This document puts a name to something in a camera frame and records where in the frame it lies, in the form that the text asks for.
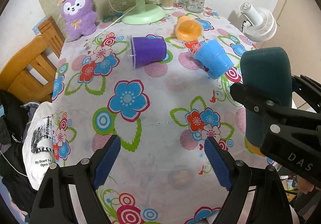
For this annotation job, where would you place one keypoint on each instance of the wooden chair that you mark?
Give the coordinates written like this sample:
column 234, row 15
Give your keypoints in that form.
column 29, row 75

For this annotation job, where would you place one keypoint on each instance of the blue plastic cup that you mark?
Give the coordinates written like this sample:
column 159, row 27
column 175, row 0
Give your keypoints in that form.
column 213, row 57

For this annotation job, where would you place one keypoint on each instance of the floral tablecloth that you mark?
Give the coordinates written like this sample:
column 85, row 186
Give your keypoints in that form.
column 162, row 112

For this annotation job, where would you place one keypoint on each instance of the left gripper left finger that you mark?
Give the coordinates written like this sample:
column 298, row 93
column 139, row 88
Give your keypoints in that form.
column 53, row 203

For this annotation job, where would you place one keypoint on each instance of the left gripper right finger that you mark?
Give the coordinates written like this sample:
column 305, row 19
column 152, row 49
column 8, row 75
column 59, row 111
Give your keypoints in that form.
column 270, row 203

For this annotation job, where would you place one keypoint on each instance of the white floor fan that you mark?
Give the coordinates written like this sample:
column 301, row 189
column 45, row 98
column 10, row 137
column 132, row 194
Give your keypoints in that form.
column 262, row 24

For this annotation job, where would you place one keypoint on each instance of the cotton swab container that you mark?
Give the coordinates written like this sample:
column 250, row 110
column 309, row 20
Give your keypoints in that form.
column 167, row 4

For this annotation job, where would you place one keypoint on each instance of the white printed t-shirt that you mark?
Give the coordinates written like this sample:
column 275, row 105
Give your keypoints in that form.
column 37, row 150

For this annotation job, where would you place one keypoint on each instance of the purple plush toy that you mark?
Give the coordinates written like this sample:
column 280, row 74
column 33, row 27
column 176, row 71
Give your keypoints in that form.
column 80, row 18

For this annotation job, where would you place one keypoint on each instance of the black clothing pile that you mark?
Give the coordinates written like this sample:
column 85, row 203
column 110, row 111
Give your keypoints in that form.
column 14, row 119

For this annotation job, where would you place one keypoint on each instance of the purple plastic cup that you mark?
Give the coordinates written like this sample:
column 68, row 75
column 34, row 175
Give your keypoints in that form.
column 145, row 50

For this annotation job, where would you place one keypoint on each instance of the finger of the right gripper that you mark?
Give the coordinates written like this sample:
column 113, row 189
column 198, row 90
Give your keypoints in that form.
column 306, row 83
column 258, row 102

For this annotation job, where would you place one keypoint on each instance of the dark teal cup yellow rim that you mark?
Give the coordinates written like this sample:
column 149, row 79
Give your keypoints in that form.
column 267, row 70

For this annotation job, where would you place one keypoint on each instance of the orange plastic cup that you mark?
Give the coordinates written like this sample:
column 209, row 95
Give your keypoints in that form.
column 188, row 29

